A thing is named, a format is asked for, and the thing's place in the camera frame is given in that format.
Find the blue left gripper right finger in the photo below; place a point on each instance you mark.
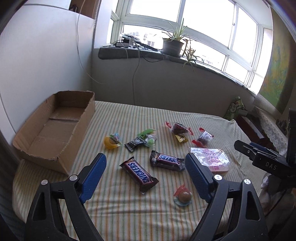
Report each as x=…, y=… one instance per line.
x=201, y=177

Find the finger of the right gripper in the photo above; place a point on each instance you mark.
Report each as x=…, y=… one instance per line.
x=246, y=149
x=263, y=149

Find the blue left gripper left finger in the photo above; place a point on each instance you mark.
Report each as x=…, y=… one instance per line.
x=89, y=177

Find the clear bag sliced bread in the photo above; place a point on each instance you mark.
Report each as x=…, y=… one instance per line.
x=215, y=159

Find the Snickers bar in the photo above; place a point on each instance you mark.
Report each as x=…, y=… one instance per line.
x=166, y=161
x=142, y=178

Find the brown ball candy red wrapper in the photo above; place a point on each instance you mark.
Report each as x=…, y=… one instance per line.
x=183, y=196

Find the dark candy red wrapper small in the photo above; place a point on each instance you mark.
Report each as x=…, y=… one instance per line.
x=203, y=139

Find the yellow candy packet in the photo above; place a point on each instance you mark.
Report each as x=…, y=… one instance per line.
x=181, y=139

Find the yellow jelly cup snack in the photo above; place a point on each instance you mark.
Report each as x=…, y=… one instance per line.
x=112, y=141

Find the dark candy red wrapper large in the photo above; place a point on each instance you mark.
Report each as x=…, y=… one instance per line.
x=179, y=129

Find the black small candy packet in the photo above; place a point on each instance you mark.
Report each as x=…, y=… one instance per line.
x=133, y=144

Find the green candy packet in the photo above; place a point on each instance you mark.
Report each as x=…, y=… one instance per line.
x=146, y=132

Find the clear blue-green candy packet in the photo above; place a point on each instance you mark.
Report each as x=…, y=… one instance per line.
x=150, y=141

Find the dark red wooden furniture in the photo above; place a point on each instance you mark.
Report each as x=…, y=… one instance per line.
x=251, y=126

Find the white lace cloth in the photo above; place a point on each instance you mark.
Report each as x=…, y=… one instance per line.
x=267, y=115

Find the green patterned bag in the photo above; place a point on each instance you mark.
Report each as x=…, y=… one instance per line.
x=234, y=108

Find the striped table cloth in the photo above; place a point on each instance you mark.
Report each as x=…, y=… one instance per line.
x=136, y=201

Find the brown cardboard box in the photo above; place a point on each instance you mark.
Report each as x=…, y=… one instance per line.
x=52, y=135

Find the small trailing plant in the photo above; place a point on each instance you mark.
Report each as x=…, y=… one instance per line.
x=189, y=55

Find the potted spider plant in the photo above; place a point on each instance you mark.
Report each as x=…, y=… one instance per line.
x=172, y=44

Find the power adapter on sill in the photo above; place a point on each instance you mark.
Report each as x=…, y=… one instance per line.
x=126, y=41

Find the yellow green wall painting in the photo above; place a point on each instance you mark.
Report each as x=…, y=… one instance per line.
x=276, y=87

